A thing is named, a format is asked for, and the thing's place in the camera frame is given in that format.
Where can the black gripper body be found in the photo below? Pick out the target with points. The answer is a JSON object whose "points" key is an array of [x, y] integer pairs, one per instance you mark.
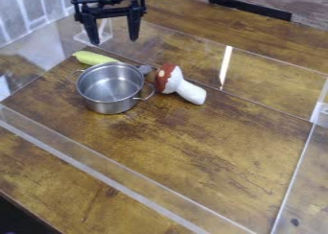
{"points": [[90, 10]]}

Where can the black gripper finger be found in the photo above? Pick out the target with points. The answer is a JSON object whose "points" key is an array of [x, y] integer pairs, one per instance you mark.
{"points": [[134, 23], [91, 28]]}

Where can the small steel pot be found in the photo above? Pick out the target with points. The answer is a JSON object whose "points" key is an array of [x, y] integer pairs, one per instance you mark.
{"points": [[112, 87]]}

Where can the red white plush mushroom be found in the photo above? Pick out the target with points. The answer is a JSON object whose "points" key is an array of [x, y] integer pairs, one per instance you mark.
{"points": [[170, 81]]}

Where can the clear acrylic triangle bracket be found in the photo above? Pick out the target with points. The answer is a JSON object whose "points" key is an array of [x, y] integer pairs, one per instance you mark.
{"points": [[106, 33]]}

